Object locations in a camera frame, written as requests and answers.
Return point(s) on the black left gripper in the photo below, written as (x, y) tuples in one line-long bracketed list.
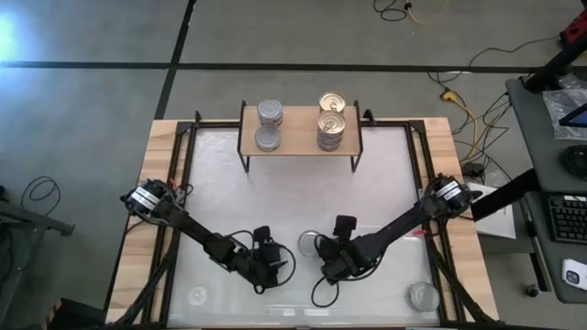
[(266, 256)]

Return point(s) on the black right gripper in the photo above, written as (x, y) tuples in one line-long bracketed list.
[(351, 256)]

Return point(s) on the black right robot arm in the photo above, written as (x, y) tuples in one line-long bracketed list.
[(403, 224)]

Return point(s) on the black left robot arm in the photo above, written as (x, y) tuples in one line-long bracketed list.
[(197, 231)]

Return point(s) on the white glossy table sheet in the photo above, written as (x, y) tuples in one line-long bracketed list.
[(298, 197)]

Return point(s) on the black power brick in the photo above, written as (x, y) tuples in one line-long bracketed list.
[(472, 168)]

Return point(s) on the white paper sheet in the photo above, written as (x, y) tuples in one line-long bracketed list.
[(497, 224)]

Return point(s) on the black diagonal beam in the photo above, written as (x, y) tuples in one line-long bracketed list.
[(504, 196)]

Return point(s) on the black caster wheel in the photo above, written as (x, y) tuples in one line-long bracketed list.
[(532, 290)]

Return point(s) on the black box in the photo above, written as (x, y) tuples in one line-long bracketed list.
[(78, 316)]

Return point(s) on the grey side desk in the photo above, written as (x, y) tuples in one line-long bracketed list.
[(532, 137)]

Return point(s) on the black keyboard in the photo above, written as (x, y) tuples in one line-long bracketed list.
[(568, 219)]

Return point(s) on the grey metal stand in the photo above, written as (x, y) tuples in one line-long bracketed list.
[(36, 217)]

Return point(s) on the white smartphone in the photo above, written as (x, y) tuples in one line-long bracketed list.
[(575, 272)]

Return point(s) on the clear plastic bag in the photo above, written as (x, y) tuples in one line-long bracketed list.
[(561, 107)]

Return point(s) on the blue tablet screen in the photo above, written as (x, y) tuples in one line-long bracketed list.
[(579, 117)]

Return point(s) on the black stand pole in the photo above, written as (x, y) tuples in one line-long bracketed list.
[(557, 62)]

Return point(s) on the red and black clamp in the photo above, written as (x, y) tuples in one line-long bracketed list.
[(577, 31)]

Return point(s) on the wooden shelf with black frame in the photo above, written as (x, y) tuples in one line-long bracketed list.
[(298, 137)]

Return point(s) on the black aluminium table frame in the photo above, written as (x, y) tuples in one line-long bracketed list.
[(183, 127)]

